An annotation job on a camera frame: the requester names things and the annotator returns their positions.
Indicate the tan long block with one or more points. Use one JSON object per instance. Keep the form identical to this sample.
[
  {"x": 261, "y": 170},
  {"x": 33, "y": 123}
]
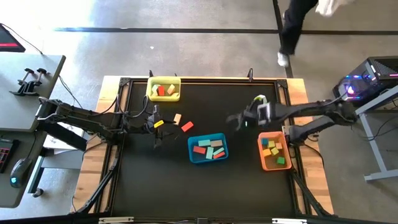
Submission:
[{"x": 216, "y": 143}]

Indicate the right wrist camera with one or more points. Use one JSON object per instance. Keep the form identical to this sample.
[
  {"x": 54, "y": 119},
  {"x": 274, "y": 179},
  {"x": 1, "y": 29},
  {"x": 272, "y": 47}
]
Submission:
[{"x": 263, "y": 110}]

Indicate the blue small cube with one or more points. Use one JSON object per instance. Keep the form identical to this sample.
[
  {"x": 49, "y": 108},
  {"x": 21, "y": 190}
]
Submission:
[{"x": 264, "y": 141}]

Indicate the green small cube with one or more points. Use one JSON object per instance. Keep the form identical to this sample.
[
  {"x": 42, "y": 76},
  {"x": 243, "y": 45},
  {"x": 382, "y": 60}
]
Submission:
[{"x": 280, "y": 160}]

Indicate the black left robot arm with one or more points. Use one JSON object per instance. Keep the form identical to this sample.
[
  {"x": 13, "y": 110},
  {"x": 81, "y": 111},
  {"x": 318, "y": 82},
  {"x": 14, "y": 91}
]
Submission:
[{"x": 87, "y": 116}]

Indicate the orange plastic bin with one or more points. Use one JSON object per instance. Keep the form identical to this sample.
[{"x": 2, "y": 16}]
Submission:
[{"x": 270, "y": 167}]

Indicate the yellow plastic bin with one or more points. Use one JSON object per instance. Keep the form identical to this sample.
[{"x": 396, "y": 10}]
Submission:
[{"x": 163, "y": 98}]

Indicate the black monitor with red stripe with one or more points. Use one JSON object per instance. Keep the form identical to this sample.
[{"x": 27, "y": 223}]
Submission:
[{"x": 7, "y": 40}]

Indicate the black aluminium table frame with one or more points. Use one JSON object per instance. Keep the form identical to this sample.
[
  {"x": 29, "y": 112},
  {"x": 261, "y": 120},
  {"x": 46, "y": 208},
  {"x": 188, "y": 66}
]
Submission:
[{"x": 202, "y": 80}]

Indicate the white wooden block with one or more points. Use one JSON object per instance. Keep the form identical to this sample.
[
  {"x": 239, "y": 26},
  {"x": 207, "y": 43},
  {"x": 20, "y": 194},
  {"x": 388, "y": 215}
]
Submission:
[{"x": 264, "y": 98}]

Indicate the black computer mouse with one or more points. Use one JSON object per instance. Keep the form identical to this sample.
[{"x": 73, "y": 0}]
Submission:
[{"x": 19, "y": 172}]

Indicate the black glass computer tower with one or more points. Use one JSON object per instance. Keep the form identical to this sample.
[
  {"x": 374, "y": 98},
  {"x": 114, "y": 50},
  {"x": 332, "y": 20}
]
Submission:
[{"x": 370, "y": 77}]

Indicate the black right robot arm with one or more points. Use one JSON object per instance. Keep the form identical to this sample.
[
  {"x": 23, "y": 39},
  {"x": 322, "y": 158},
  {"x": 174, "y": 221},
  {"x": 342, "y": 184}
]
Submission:
[{"x": 311, "y": 109}]

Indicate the white fabric item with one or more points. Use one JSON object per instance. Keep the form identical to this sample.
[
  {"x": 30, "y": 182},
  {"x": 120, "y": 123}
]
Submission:
[{"x": 328, "y": 7}]

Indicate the black backlit keyboard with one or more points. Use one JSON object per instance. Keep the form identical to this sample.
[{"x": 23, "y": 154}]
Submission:
[{"x": 4, "y": 154}]

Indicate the orange-white block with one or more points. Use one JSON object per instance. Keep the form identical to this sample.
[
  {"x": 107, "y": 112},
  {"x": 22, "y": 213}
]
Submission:
[{"x": 220, "y": 155}]

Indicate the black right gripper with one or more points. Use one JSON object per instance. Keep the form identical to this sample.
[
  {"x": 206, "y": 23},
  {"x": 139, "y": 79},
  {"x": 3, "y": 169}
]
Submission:
[{"x": 250, "y": 115}]

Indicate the grey desk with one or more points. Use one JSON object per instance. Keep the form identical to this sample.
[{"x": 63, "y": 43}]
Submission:
[{"x": 18, "y": 93}]

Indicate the black small camera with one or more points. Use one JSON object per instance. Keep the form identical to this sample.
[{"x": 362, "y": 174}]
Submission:
[{"x": 202, "y": 221}]

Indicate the black desk clamp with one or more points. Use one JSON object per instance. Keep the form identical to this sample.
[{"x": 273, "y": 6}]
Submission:
[
  {"x": 21, "y": 84},
  {"x": 39, "y": 74}
]

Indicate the pale pink small cube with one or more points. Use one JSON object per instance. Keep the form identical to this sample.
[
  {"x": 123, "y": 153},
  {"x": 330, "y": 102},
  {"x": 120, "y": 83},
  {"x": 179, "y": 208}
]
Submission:
[{"x": 279, "y": 145}]

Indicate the tan medium block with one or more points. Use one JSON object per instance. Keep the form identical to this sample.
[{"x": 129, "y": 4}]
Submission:
[{"x": 171, "y": 89}]

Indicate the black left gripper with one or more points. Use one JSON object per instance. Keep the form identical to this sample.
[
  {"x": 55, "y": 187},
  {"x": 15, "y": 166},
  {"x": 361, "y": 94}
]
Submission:
[{"x": 140, "y": 121}]

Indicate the silver aluminium bar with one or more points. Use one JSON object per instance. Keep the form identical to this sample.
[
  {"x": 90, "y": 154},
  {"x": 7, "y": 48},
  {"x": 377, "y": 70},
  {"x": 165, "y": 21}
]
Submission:
[
  {"x": 115, "y": 220},
  {"x": 289, "y": 221}
]

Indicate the grey desk leg frame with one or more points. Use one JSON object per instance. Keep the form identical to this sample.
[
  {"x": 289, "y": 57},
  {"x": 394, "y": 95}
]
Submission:
[{"x": 62, "y": 160}]

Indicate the black desk base beam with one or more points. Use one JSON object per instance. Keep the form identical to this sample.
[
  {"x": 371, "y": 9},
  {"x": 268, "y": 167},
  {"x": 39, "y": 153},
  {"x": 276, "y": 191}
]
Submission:
[{"x": 62, "y": 137}]

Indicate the black table mat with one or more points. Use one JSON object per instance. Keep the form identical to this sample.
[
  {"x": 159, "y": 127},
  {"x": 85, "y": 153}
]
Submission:
[{"x": 217, "y": 202}]

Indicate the yellow-green small cube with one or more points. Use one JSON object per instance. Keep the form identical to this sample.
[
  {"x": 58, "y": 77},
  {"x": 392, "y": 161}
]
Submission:
[
  {"x": 275, "y": 151},
  {"x": 257, "y": 98}
]

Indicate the person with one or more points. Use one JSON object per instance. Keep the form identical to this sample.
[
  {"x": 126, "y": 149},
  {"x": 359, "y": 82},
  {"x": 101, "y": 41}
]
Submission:
[{"x": 293, "y": 28}]

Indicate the black corner bracket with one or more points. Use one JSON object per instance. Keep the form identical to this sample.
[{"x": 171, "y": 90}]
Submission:
[
  {"x": 124, "y": 81},
  {"x": 282, "y": 83}
]

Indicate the blue plastic bin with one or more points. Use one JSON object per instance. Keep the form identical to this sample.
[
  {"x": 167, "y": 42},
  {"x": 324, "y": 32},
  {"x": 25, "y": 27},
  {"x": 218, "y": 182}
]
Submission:
[{"x": 191, "y": 158}]

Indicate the orange small cube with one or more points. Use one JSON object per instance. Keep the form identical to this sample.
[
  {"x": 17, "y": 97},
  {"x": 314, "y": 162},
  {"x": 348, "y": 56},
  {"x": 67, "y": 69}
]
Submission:
[{"x": 266, "y": 152}]

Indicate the mint green medium block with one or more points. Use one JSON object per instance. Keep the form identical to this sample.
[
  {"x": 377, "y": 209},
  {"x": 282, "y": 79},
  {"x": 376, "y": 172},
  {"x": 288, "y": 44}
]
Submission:
[{"x": 154, "y": 89}]

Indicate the black caster wheel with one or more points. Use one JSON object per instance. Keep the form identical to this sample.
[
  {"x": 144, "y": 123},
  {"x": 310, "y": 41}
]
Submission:
[{"x": 38, "y": 193}]

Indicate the yellow small cube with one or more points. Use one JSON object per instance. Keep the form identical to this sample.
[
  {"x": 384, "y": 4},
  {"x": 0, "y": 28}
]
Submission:
[{"x": 271, "y": 144}]

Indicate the peach long block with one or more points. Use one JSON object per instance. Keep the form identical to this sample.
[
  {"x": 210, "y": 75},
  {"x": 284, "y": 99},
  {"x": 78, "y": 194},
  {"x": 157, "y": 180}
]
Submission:
[{"x": 177, "y": 119}]

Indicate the white metal desk frame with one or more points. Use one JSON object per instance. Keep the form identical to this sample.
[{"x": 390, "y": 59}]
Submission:
[{"x": 371, "y": 140}]

